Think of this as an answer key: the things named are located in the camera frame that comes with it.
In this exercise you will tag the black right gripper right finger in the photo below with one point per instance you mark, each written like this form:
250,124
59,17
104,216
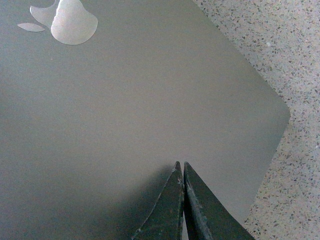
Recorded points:
206,217

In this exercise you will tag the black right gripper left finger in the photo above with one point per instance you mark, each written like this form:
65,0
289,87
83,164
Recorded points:
165,221

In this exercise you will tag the grey laptop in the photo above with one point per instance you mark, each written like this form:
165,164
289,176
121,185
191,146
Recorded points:
100,98

